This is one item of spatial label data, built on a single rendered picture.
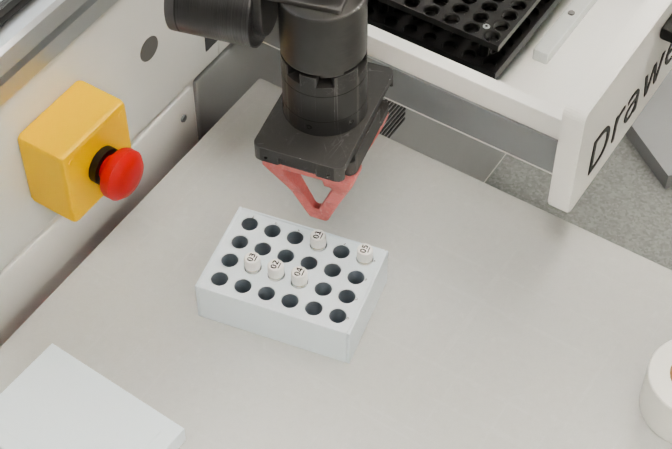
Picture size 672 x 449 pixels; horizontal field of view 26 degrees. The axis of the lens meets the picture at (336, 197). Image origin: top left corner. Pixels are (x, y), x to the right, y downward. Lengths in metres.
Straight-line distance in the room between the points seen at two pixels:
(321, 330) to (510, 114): 0.21
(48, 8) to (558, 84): 0.41
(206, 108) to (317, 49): 0.37
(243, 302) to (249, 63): 0.30
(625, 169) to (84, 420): 1.36
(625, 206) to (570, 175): 1.14
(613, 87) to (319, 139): 0.23
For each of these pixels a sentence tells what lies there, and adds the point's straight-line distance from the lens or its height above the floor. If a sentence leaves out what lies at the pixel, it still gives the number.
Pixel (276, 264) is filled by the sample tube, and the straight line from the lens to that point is 1.09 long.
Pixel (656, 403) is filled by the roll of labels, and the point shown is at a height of 0.79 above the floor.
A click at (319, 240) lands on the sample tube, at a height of 0.81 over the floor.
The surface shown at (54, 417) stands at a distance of 1.07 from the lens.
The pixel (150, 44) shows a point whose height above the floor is 0.88.
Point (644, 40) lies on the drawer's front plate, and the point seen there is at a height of 0.92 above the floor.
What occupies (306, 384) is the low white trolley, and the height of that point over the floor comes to 0.76.
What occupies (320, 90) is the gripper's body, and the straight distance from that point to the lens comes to 0.94.
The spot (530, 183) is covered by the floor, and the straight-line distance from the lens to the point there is 2.23.
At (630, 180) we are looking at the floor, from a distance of 2.26.
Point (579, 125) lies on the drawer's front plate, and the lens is 1.04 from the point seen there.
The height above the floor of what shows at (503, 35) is 0.90.
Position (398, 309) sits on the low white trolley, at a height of 0.76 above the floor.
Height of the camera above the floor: 1.67
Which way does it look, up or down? 49 degrees down
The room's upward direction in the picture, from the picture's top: straight up
